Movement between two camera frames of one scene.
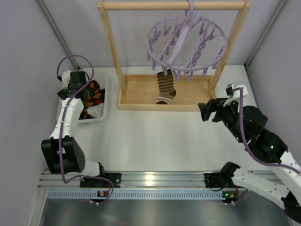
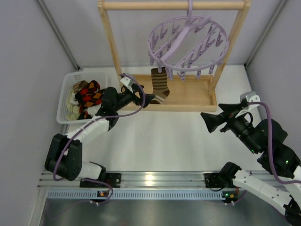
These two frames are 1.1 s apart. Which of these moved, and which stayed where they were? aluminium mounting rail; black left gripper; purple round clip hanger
Moved: black left gripper
Stayed: purple round clip hanger; aluminium mounting rail
